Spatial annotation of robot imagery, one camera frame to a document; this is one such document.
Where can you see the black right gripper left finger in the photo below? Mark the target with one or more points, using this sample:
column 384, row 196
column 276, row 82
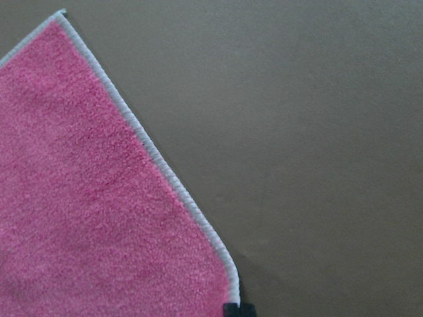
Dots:
column 230, row 310

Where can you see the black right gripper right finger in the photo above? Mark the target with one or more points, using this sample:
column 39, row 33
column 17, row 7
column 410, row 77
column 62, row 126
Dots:
column 247, row 310

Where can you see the pink towel with grey trim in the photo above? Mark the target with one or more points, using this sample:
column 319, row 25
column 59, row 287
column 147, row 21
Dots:
column 94, row 222

